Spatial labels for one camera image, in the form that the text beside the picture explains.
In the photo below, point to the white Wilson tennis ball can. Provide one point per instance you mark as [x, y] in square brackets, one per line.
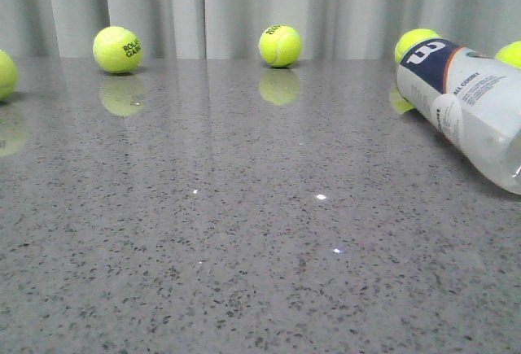
[472, 99]

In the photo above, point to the grey-white curtain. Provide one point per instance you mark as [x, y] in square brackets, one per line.
[230, 29]

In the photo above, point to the far left tennis ball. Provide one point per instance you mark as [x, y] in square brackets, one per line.
[8, 74]

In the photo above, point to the Roland Garros tennis ball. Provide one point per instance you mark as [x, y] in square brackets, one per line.
[117, 50]

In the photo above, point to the right Wilson tennis ball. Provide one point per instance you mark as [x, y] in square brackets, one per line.
[410, 38]

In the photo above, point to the far right tennis ball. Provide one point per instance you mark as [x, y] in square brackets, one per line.
[510, 54]

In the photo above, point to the centre tennis ball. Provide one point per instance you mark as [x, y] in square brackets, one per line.
[280, 45]

